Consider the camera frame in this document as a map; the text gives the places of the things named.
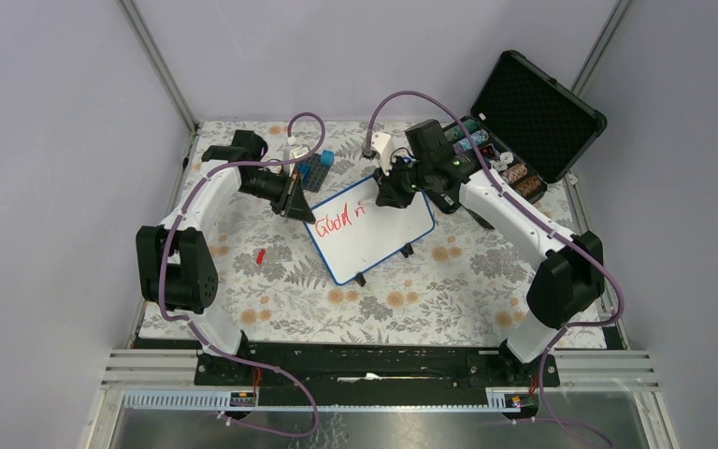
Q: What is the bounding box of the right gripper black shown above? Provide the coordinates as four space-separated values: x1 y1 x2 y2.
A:
373 153 431 210

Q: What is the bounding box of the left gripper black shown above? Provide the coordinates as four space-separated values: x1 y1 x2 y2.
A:
239 167 316 224

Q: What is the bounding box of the blue framed whiteboard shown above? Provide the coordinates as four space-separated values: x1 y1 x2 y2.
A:
305 176 436 285

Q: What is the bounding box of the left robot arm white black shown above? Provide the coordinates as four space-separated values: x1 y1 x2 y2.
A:
136 130 315 384

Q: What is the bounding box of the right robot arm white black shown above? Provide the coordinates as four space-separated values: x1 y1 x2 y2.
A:
363 120 607 385

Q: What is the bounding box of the blue lego brick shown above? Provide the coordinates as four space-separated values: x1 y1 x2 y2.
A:
295 163 311 189

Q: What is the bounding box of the dark grey lego baseplate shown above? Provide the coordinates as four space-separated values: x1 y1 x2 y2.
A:
294 152 331 193

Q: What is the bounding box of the light blue cube block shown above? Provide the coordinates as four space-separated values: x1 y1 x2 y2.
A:
320 151 335 167

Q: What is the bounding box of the black poker chip case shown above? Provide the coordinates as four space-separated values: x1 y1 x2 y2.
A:
442 50 607 204

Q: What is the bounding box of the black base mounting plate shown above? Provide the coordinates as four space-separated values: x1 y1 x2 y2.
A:
194 341 560 401

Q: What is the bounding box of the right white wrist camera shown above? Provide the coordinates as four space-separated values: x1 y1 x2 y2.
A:
363 132 395 176

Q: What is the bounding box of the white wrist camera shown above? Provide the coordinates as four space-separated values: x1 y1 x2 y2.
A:
283 144 311 170
363 132 395 176

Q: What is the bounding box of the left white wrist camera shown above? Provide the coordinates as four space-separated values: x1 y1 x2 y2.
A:
283 144 311 170

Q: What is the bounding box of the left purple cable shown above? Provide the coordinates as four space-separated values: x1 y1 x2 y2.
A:
157 111 327 440

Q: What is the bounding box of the purple cable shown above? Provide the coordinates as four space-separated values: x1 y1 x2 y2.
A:
364 90 625 449
157 111 327 440

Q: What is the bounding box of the whiteboard wire stand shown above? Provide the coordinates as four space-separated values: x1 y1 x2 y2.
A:
353 242 414 287

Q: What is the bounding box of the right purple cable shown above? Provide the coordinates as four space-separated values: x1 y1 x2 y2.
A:
364 90 625 449

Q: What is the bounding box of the white slotted cable duct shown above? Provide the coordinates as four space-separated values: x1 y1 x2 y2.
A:
122 385 539 413

